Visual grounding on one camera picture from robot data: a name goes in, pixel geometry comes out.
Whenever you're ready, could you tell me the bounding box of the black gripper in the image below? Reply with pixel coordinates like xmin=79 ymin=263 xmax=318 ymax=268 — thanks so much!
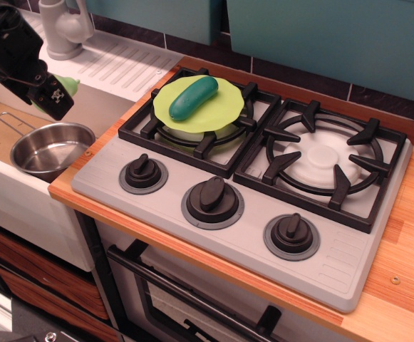
xmin=0 ymin=6 xmax=75 ymax=121

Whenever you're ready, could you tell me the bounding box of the light green toy pear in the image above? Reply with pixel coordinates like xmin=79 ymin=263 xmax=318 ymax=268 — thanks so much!
xmin=31 ymin=74 xmax=81 ymax=113

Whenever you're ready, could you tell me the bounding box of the dark green toy cucumber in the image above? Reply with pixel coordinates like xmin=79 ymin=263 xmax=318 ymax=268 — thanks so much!
xmin=169 ymin=76 xmax=219 ymax=121

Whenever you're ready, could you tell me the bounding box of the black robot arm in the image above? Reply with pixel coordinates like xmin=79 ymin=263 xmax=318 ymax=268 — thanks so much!
xmin=0 ymin=1 xmax=74 ymax=120

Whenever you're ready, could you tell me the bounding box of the small stainless steel pot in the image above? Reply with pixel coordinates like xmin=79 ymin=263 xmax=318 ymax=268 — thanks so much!
xmin=0 ymin=112 xmax=95 ymax=183

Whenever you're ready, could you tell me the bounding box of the white toy sink unit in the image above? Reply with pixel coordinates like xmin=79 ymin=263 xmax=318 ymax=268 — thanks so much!
xmin=0 ymin=31 xmax=181 ymax=271

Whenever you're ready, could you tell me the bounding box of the lime green plastic plate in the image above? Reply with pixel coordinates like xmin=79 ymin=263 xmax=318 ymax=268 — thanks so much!
xmin=153 ymin=76 xmax=244 ymax=133

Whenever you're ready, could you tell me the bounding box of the grey toy faucet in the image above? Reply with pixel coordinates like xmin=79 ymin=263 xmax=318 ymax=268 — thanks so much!
xmin=38 ymin=0 xmax=94 ymax=61

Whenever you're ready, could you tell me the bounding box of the black left stove knob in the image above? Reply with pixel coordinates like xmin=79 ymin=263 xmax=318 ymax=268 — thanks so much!
xmin=119 ymin=153 xmax=169 ymax=195

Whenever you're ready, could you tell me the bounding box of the black stove knob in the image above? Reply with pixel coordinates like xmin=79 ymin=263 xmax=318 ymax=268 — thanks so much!
xmin=119 ymin=153 xmax=169 ymax=195
xmin=264 ymin=213 xmax=321 ymax=261
xmin=181 ymin=176 xmax=244 ymax=230

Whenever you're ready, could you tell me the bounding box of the wood grain drawer front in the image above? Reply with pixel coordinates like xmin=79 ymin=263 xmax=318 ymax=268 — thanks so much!
xmin=0 ymin=227 xmax=109 ymax=322

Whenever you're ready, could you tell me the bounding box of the white left burner cap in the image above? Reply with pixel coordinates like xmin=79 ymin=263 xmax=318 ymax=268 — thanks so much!
xmin=162 ymin=124 xmax=239 ymax=143

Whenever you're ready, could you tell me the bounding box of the white burner cap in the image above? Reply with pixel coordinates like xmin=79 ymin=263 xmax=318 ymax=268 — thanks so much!
xmin=284 ymin=128 xmax=361 ymax=189
xmin=162 ymin=124 xmax=239 ymax=143

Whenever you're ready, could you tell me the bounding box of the black left burner grate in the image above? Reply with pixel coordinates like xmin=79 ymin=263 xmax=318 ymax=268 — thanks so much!
xmin=118 ymin=82 xmax=281 ymax=178

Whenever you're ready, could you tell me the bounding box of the black burner grate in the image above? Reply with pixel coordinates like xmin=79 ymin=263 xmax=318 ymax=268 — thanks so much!
xmin=234 ymin=99 xmax=410 ymax=233
xmin=118 ymin=82 xmax=281 ymax=178

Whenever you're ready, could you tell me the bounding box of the black middle stove knob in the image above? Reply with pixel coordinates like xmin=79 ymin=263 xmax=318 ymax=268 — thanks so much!
xmin=181 ymin=176 xmax=244 ymax=230

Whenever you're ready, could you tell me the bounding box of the grey toy stove top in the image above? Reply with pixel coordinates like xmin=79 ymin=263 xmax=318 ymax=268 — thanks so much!
xmin=70 ymin=81 xmax=414 ymax=314

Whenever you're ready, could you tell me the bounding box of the white right burner cap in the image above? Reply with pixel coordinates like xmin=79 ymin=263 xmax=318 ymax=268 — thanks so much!
xmin=284 ymin=128 xmax=361 ymax=189

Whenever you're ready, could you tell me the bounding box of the black right stove knob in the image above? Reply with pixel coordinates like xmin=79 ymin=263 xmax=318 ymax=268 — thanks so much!
xmin=264 ymin=213 xmax=321 ymax=261

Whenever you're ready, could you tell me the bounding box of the black right burner grate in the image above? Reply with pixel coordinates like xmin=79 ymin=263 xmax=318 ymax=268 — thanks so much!
xmin=234 ymin=99 xmax=410 ymax=233

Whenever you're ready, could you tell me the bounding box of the black oven door handle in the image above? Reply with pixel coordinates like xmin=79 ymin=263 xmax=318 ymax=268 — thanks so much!
xmin=107 ymin=245 xmax=281 ymax=341

